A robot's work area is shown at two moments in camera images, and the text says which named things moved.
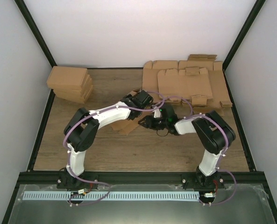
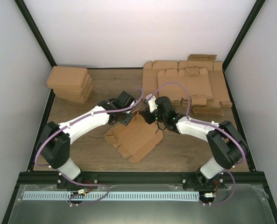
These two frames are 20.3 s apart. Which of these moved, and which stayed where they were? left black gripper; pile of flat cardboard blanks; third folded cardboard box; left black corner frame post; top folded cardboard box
Moved: left black gripper
Stayed: left black corner frame post; pile of flat cardboard blanks; top folded cardboard box; third folded cardboard box
